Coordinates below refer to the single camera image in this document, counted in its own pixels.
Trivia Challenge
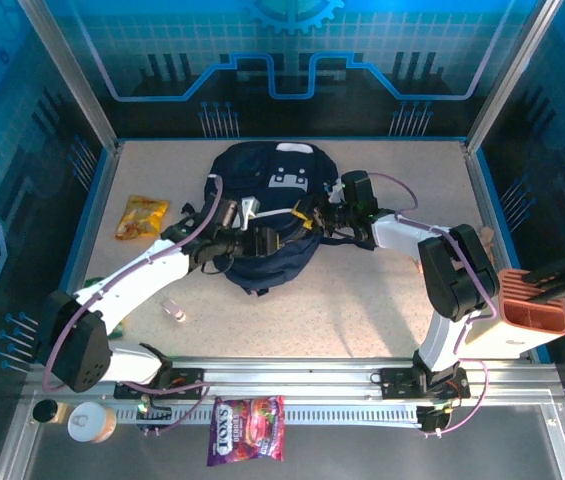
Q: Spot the navy blue backpack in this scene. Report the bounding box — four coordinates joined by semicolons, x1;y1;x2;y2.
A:
181;140;378;297

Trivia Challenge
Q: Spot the small clear bottle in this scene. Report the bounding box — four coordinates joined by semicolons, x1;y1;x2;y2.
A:
161;297;187;324

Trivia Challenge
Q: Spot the yellow orange snack bag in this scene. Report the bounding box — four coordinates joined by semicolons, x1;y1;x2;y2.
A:
113;195;171;242

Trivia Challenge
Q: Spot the purple Fox's berries candy bag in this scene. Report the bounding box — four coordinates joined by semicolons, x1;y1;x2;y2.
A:
205;394;286;468

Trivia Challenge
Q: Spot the terracotta white knife block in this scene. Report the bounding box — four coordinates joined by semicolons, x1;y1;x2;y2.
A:
461;267;565;360

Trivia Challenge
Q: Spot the brown bottle black cap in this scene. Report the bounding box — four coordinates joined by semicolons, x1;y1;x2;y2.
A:
31;398;71;425

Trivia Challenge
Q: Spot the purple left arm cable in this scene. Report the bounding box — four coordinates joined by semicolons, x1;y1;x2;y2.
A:
41;174;226;436

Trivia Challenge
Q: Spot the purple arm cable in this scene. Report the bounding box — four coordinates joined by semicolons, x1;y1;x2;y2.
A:
41;174;226;436
366;172;498;439

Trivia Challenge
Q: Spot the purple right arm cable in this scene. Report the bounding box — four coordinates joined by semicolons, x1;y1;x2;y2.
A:
366;172;498;439

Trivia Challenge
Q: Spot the aluminium side rail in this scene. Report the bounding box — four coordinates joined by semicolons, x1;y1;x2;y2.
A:
461;142;538;364
51;142;123;364

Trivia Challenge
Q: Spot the aluminium front rail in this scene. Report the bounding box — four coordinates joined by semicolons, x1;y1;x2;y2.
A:
24;355;561;401

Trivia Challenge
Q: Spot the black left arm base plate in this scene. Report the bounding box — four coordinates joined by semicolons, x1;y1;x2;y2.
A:
113;366;207;401

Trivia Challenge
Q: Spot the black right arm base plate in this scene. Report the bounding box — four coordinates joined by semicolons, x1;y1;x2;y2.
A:
378;366;472;401

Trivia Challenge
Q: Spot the white slotted cable duct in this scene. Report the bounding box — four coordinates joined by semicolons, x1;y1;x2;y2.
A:
111;403;426;427

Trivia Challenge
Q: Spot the aluminium frame post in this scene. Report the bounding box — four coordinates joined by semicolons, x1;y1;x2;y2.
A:
15;0;122;154
464;0;565;156

